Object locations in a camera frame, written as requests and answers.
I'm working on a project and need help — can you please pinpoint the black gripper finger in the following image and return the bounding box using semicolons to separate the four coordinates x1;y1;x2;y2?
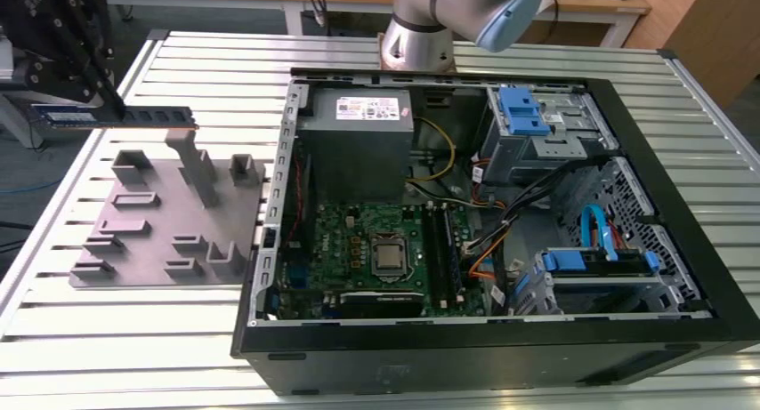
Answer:
26;21;128;128

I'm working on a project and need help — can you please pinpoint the blue RAM stick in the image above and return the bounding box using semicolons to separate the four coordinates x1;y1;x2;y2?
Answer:
29;103;199;131

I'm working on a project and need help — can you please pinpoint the black RAM slot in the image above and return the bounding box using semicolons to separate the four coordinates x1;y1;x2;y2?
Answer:
440;203;462;308
432;203;454;309
423;203;444;310

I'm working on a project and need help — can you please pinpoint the white desk leg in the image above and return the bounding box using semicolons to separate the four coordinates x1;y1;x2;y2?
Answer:
0;93;46;149

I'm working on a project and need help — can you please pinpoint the grey parts rack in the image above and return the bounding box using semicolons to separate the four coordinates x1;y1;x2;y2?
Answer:
68;125;267;291

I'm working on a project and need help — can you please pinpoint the grey power supply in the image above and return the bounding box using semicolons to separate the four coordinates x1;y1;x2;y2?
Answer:
295;87;415;206

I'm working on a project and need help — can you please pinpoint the green motherboard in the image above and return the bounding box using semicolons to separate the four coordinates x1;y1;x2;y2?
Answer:
269;200;494;320

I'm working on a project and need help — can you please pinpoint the blue board connector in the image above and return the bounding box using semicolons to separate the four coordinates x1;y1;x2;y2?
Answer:
287;266;311;292

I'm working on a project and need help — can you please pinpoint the CPU socket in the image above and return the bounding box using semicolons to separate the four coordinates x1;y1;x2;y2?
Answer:
367;232;412;283

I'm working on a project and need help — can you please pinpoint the silver CPU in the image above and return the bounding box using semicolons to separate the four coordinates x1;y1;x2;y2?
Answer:
375;244;404;269

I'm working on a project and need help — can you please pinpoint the black graphics card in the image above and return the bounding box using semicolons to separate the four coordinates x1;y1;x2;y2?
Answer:
338;291;426;318

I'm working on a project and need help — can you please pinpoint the silver drive cage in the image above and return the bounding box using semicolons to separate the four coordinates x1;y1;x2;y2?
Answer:
478;85;618;187

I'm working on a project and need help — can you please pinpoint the black PC case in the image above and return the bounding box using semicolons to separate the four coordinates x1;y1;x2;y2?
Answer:
229;67;760;398

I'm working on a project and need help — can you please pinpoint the blue disk carrier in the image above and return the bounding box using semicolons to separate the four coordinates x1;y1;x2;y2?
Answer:
510;271;559;317

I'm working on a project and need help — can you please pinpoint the hard disk in blue carrier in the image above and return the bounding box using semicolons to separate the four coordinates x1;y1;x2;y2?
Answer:
542;248;659;277

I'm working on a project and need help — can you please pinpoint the silver disk bay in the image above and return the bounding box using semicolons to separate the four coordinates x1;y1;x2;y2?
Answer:
533;245;713;316

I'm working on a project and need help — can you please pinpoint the brown wooden cabinet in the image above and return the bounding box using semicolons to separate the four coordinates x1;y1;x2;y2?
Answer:
622;0;760;113

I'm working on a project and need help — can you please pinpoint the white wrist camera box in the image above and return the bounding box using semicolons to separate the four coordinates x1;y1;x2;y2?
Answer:
0;40;29;89

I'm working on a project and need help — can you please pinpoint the red wire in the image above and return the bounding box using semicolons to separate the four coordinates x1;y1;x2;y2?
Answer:
291;154;304;249

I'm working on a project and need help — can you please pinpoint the blue drive bracket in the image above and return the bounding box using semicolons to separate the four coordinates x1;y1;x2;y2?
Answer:
498;85;549;136

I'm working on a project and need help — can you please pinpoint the orange yellow wire bundle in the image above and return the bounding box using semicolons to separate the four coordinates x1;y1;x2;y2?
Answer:
471;195;507;213

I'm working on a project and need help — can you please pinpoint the black wire bundle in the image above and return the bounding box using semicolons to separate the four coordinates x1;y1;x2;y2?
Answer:
466;154;613;255

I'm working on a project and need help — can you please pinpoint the wooden desk white frame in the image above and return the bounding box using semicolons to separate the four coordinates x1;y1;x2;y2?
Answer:
102;0;653;51

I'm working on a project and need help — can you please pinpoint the blue data wire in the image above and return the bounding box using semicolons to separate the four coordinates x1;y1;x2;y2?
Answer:
578;203;622;262

